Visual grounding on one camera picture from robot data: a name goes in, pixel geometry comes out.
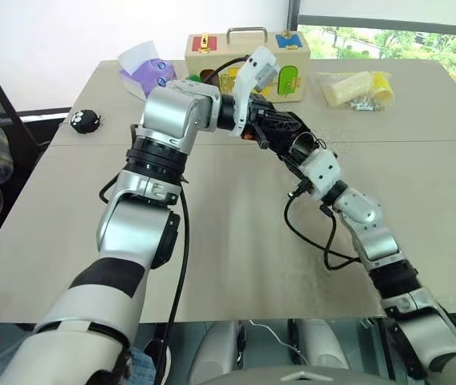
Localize purple and white tissue pack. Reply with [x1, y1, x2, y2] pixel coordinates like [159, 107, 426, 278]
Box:
[116, 39, 181, 99]

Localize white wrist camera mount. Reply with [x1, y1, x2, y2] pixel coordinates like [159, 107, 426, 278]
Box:
[299, 148, 344, 201]
[230, 45, 282, 140]

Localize small metal parts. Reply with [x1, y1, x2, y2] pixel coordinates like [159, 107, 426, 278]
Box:
[348, 95, 376, 113]

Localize wooden lock box with handle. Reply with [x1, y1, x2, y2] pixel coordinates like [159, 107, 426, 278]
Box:
[183, 26, 311, 103]

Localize yellow plastic cup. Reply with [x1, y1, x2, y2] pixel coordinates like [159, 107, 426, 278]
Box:
[369, 71, 397, 107]

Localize black round toy with eyes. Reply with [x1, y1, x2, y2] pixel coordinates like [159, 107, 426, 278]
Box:
[69, 107, 103, 134]

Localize thin white cable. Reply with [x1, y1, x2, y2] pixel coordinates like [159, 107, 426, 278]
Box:
[247, 319, 306, 356]

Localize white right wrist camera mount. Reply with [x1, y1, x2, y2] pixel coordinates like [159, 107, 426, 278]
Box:
[299, 148, 344, 201]

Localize black mesh chair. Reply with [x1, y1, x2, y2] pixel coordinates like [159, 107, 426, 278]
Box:
[0, 70, 49, 249]

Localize blue checked cloth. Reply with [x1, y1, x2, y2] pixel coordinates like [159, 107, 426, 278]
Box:
[125, 346, 161, 385]

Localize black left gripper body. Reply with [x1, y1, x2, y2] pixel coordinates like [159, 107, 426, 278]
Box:
[246, 94, 278, 142]

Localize metal cup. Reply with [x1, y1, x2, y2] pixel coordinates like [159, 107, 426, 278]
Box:
[291, 132, 320, 158]

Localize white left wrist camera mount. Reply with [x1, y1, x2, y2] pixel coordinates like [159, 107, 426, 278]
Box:
[230, 45, 282, 140]

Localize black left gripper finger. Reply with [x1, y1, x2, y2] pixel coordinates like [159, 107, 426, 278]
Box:
[268, 106, 311, 140]
[253, 122, 271, 151]

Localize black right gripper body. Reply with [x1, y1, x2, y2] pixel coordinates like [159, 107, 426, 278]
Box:
[287, 156, 313, 190]

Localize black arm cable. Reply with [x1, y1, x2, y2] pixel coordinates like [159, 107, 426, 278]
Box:
[98, 55, 253, 376]
[284, 182, 364, 272]

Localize clear bag with cream block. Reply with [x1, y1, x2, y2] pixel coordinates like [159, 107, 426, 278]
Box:
[316, 70, 376, 108]

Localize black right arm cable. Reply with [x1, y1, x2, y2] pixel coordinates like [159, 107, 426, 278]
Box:
[284, 182, 364, 272]

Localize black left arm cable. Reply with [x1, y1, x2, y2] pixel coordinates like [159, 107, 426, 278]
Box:
[98, 55, 253, 376]

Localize window with black frame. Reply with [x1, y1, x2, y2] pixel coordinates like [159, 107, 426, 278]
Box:
[297, 14, 456, 78]

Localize grey rounded robot leg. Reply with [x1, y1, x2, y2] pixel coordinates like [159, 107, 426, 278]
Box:
[295, 318, 352, 372]
[187, 319, 246, 385]

